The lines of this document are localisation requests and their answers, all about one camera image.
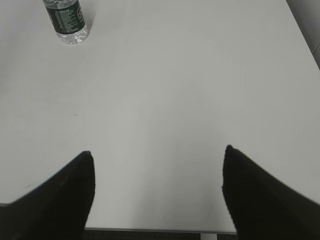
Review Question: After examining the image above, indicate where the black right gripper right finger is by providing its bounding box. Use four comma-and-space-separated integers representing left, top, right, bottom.
222, 145, 320, 240

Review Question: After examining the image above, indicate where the clear green-label water bottle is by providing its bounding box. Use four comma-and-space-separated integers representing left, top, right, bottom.
43, 0, 89, 45

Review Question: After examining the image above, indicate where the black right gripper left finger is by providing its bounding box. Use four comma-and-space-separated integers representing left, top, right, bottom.
0, 151, 96, 240

